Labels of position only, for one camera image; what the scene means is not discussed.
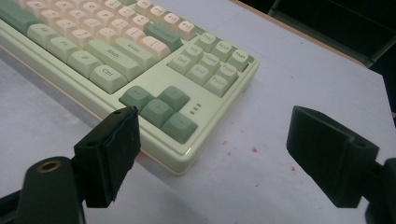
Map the dark metal frame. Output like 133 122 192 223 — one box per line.
267 0 396 70

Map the green and cream keyboard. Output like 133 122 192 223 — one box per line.
0 0 262 177

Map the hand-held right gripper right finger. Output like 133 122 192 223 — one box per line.
286 105 380 209

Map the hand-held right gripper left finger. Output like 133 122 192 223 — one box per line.
73 105 142 209

